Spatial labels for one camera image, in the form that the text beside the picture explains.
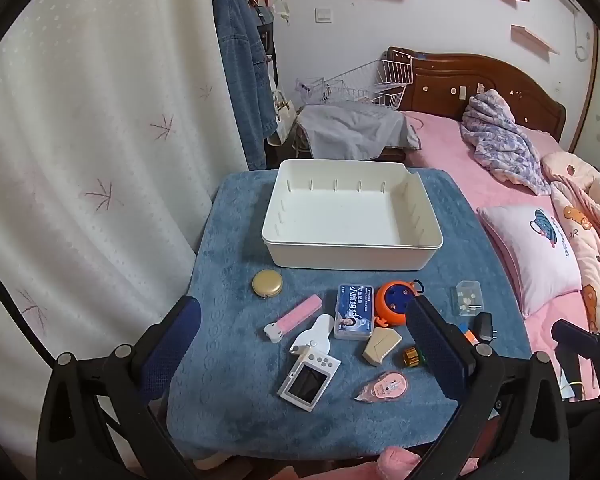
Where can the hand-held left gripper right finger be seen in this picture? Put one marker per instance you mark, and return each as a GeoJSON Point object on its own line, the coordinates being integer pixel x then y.
{"type": "Point", "coordinates": [437, 345]}

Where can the clear plastic box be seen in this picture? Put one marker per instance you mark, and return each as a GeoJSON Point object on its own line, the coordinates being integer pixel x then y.
{"type": "Point", "coordinates": [466, 297]}

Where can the white patterned curtain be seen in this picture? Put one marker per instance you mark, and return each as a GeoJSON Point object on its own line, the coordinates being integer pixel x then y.
{"type": "Point", "coordinates": [105, 110]}

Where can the black charger adapter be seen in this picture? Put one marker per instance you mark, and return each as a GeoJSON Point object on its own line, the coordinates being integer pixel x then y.
{"type": "Point", "coordinates": [485, 327]}

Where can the pink stick with white end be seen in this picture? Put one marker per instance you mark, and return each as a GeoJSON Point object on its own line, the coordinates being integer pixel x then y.
{"type": "Point", "coordinates": [300, 312]}

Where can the blue rectangular card box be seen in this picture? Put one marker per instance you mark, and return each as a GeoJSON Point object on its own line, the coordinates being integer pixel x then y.
{"type": "Point", "coordinates": [354, 312]}

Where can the small grey hanging bag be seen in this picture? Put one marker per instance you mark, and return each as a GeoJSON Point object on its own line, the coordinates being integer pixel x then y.
{"type": "Point", "coordinates": [265, 30]}

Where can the white light switch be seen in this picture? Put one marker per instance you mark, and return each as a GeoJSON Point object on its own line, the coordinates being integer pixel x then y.
{"type": "Point", "coordinates": [323, 15]}

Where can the pink correction tape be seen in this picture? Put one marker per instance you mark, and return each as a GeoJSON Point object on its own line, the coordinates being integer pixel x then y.
{"type": "Point", "coordinates": [385, 386]}

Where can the white digital camera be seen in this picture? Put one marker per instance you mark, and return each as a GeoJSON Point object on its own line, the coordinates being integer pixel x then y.
{"type": "Point", "coordinates": [307, 382]}

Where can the white handbag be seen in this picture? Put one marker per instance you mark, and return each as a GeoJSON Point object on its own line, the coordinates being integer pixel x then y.
{"type": "Point", "coordinates": [284, 115]}

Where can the orange round toy with carabiner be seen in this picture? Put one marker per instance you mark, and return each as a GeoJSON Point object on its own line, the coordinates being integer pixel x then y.
{"type": "Point", "coordinates": [392, 302]}

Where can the colourful puzzle cube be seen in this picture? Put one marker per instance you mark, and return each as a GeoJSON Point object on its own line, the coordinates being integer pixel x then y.
{"type": "Point", "coordinates": [469, 334]}

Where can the purple floral blanket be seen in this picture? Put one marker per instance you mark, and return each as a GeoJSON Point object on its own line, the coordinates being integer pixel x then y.
{"type": "Point", "coordinates": [505, 145]}

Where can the gold round compact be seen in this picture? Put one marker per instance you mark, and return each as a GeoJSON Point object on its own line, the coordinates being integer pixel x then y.
{"type": "Point", "coordinates": [266, 282]}

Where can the wooden headboard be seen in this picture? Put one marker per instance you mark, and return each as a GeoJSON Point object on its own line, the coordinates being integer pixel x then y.
{"type": "Point", "coordinates": [480, 72]}

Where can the blue denim jacket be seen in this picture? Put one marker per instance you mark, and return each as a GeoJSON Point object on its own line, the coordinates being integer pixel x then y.
{"type": "Point", "coordinates": [240, 70]}

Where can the pink fluffy cloth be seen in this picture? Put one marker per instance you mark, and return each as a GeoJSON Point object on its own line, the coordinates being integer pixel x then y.
{"type": "Point", "coordinates": [397, 465]}

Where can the wooden nightstand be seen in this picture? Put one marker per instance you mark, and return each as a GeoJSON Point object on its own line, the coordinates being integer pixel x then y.
{"type": "Point", "coordinates": [395, 155]}

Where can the white mini hand fan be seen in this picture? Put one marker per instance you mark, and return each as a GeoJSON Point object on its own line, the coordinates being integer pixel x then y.
{"type": "Point", "coordinates": [317, 330]}

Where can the blue towel mat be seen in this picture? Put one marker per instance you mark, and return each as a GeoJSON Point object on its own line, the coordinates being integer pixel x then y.
{"type": "Point", "coordinates": [230, 310]}

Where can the small pink wall shelf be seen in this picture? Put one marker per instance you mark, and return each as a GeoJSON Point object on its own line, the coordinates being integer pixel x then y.
{"type": "Point", "coordinates": [535, 39]}

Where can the pink pillow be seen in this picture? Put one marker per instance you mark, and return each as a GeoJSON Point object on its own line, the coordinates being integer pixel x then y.
{"type": "Point", "coordinates": [530, 260]}

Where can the beige polygonal box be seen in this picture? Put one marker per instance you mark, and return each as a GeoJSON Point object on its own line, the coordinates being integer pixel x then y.
{"type": "Point", "coordinates": [382, 345]}

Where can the pink bed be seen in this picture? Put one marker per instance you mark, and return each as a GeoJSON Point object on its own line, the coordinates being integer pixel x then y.
{"type": "Point", "coordinates": [455, 160]}

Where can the pink cartoon quilt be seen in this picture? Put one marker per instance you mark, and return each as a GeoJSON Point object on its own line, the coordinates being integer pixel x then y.
{"type": "Point", "coordinates": [590, 210]}

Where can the white plastic storage box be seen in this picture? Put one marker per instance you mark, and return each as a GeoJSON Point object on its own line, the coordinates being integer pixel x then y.
{"type": "Point", "coordinates": [350, 210]}

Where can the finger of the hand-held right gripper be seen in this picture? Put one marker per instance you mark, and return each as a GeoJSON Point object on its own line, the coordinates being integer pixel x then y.
{"type": "Point", "coordinates": [575, 335]}

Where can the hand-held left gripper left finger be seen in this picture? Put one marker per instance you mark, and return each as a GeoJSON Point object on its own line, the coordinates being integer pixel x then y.
{"type": "Point", "coordinates": [172, 342]}

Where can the grey cloth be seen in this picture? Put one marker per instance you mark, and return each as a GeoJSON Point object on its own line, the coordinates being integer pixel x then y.
{"type": "Point", "coordinates": [350, 127]}

